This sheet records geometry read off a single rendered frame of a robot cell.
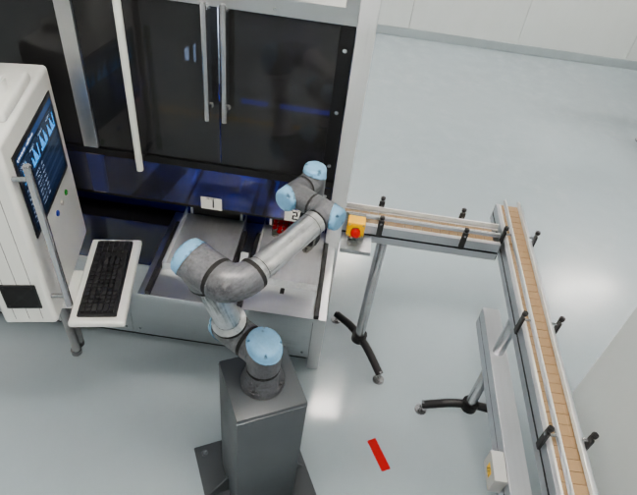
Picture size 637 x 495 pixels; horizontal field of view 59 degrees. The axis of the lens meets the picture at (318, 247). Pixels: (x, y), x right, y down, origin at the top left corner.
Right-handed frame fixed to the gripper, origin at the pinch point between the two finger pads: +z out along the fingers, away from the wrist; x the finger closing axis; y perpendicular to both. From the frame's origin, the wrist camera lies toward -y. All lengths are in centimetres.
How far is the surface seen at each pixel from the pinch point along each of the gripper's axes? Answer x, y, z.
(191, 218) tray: 51, 32, 21
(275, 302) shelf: 8.7, -7.4, 21.6
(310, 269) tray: -2.3, 12.4, 21.4
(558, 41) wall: -231, 487, 92
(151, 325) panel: 74, 27, 93
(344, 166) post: -9.3, 27.5, -19.3
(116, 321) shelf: 65, -21, 29
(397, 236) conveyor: -37, 38, 20
